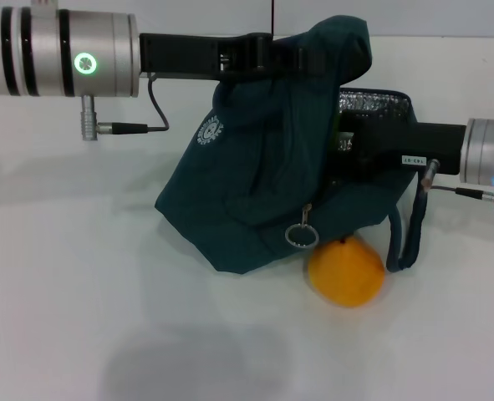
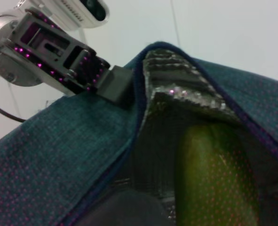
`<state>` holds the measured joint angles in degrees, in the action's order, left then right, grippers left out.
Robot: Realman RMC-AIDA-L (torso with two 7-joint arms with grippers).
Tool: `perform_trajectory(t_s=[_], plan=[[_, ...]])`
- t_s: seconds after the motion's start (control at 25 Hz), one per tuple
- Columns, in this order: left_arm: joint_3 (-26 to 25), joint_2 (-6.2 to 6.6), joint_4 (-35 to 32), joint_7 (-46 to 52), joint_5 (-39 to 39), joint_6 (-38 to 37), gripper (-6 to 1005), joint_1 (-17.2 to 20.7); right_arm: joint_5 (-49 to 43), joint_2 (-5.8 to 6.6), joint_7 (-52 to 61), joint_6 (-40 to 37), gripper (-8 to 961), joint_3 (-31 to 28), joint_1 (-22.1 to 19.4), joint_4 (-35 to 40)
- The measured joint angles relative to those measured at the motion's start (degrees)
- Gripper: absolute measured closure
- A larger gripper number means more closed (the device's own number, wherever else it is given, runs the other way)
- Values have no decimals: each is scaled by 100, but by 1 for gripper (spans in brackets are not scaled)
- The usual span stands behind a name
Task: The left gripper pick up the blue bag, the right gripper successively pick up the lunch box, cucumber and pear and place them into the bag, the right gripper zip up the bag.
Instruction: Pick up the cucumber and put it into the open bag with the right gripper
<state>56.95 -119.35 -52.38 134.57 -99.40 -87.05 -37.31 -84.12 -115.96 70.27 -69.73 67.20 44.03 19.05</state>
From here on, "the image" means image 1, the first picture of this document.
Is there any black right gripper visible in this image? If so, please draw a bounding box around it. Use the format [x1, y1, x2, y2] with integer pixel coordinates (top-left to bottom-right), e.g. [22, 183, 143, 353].
[329, 109, 469, 176]

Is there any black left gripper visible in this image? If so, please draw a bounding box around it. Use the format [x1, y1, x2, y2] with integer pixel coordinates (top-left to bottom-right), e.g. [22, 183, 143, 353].
[137, 31, 327, 81]

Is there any dark teal insulated lunch bag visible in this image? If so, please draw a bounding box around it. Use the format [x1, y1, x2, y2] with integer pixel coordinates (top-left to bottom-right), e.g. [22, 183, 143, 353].
[153, 15, 431, 275]

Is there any yellow pear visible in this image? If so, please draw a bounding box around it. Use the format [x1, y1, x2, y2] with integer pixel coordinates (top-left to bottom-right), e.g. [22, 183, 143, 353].
[308, 236, 385, 309]

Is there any right arm connector cable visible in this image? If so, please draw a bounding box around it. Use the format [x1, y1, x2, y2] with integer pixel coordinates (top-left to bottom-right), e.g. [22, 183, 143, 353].
[420, 158, 494, 210]

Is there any arm connector cable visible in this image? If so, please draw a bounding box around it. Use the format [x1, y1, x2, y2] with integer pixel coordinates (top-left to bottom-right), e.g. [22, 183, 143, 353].
[81, 73, 171, 142]
[420, 158, 494, 210]

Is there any silver zipper pull ring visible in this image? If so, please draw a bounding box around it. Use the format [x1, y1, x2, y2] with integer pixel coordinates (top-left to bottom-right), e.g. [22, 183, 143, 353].
[284, 203, 318, 250]

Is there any left arm connector cable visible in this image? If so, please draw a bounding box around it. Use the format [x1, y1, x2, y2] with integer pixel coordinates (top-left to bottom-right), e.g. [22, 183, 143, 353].
[81, 73, 171, 142]

